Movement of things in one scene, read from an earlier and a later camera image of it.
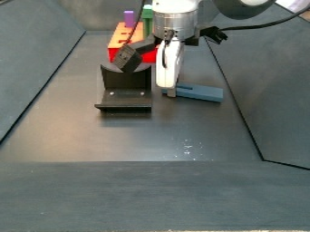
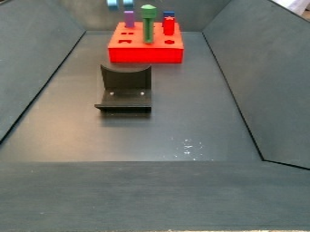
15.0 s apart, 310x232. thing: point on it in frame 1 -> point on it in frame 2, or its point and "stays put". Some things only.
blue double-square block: (200, 92) -> (128, 4)
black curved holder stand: (128, 90) stays put
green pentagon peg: (149, 18) stays put
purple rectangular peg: (130, 18) stays put
